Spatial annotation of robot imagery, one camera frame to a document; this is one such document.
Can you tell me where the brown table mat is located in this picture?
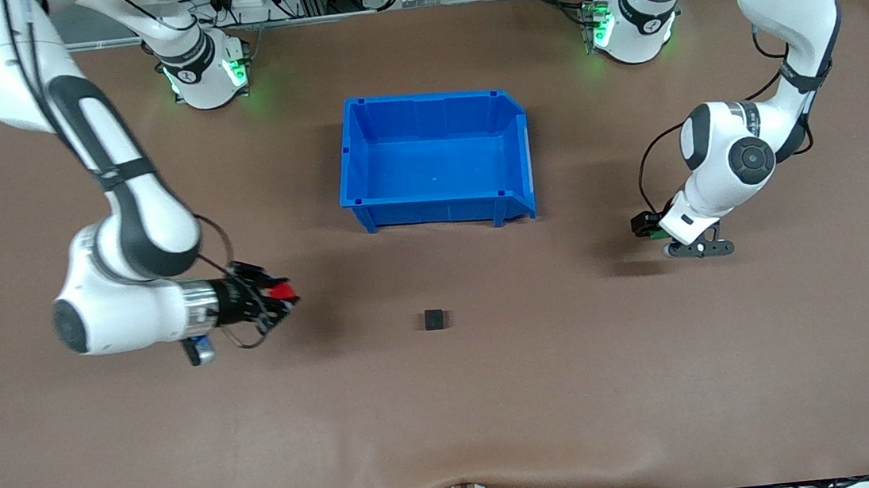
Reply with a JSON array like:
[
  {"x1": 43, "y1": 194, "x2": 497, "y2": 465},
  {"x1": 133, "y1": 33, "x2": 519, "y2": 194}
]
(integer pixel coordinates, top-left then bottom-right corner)
[{"x1": 0, "y1": 0, "x2": 869, "y2": 488}]

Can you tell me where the blue plastic storage bin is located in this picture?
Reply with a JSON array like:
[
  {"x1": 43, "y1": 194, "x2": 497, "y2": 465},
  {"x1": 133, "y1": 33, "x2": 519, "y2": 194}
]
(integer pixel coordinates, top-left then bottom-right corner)
[{"x1": 330, "y1": 82, "x2": 540, "y2": 242}]

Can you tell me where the white power strip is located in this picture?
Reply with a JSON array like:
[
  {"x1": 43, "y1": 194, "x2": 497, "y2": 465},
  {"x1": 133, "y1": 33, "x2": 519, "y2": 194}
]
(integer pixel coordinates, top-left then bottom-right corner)
[{"x1": 218, "y1": 0, "x2": 280, "y2": 28}]

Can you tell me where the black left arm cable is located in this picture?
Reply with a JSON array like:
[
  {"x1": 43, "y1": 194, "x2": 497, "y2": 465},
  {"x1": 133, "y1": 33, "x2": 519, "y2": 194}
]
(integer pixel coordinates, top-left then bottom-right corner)
[{"x1": 625, "y1": 24, "x2": 821, "y2": 217}]

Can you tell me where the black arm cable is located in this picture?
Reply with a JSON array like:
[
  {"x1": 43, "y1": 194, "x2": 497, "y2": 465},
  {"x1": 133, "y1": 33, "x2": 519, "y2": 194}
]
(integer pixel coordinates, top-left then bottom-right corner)
[
  {"x1": 625, "y1": 24, "x2": 821, "y2": 217},
  {"x1": 5, "y1": 0, "x2": 271, "y2": 371}
]

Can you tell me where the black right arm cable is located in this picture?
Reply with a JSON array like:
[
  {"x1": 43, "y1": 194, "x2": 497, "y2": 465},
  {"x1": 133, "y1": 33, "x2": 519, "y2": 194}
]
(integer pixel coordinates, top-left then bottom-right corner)
[{"x1": 5, "y1": 0, "x2": 271, "y2": 371}]

